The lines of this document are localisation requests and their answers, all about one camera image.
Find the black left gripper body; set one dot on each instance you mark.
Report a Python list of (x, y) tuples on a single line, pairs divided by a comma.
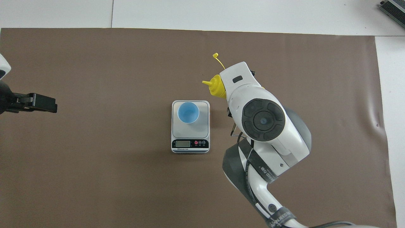
[(4, 98)]

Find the yellow squeeze bottle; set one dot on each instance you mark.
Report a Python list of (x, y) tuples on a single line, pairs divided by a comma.
[(217, 87)]

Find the light blue cup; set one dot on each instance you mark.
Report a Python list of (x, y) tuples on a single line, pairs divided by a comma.
[(188, 112)]

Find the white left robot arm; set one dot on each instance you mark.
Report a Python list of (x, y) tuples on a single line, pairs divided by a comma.
[(3, 66)]

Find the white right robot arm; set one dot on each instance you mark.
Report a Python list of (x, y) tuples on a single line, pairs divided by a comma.
[(262, 120)]

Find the silver digital kitchen scale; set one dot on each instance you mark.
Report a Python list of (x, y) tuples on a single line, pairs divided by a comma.
[(190, 133)]

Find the brown paper mat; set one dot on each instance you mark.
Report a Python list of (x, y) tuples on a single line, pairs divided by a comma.
[(95, 174)]

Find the grey ribbed device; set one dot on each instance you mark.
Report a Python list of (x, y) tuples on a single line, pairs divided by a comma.
[(394, 9)]

